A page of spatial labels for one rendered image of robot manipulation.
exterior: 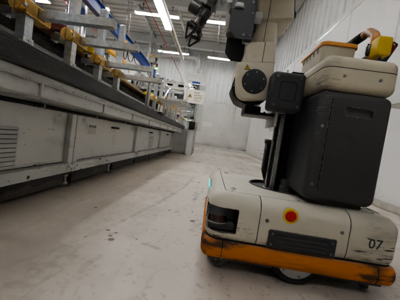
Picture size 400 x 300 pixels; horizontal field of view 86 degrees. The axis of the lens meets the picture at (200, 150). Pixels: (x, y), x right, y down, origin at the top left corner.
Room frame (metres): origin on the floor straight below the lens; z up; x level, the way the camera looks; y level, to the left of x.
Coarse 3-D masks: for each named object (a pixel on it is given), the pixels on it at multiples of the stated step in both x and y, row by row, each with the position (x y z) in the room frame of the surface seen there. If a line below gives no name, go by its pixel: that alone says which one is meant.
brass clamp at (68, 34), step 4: (64, 28) 0.99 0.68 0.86; (68, 28) 1.00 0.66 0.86; (60, 32) 1.00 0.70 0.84; (64, 32) 0.99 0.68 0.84; (68, 32) 0.99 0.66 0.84; (72, 32) 1.00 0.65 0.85; (76, 32) 1.03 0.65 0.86; (64, 36) 0.99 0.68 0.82; (68, 36) 0.99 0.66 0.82; (72, 36) 1.01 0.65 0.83; (76, 36) 1.03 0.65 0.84; (80, 36) 1.06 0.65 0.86; (68, 40) 1.02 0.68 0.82; (72, 40) 1.01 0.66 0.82; (76, 40) 1.04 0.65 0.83; (80, 44) 1.07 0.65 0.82; (80, 48) 1.10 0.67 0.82; (84, 48) 1.10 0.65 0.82
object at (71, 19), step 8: (0, 8) 0.82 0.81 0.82; (8, 8) 0.82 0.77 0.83; (8, 16) 0.83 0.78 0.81; (40, 16) 0.81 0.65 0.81; (48, 16) 0.81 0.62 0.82; (56, 16) 0.81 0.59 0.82; (64, 16) 0.81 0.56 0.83; (72, 16) 0.81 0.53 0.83; (80, 16) 0.81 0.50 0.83; (88, 16) 0.80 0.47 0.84; (72, 24) 0.83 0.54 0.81; (80, 24) 0.82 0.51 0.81; (88, 24) 0.81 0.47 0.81; (96, 24) 0.80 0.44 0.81; (104, 24) 0.80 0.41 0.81; (112, 24) 0.80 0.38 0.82
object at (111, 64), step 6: (84, 60) 1.32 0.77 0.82; (90, 60) 1.32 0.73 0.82; (108, 66) 1.32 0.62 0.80; (114, 66) 1.31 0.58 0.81; (120, 66) 1.31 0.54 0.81; (126, 66) 1.31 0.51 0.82; (132, 66) 1.31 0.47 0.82; (138, 66) 1.30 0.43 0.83; (144, 66) 1.30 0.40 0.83; (150, 72) 1.31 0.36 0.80
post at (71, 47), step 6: (72, 0) 1.02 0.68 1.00; (78, 0) 1.03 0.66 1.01; (72, 6) 1.02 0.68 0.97; (78, 6) 1.03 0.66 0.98; (72, 12) 1.02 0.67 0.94; (78, 12) 1.04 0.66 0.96; (78, 30) 1.05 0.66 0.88; (66, 42) 1.02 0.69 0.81; (72, 42) 1.02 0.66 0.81; (66, 48) 1.02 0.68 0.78; (72, 48) 1.03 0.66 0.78; (66, 54) 1.02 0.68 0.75; (72, 54) 1.03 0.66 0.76; (66, 60) 1.02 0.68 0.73; (72, 60) 1.03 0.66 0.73
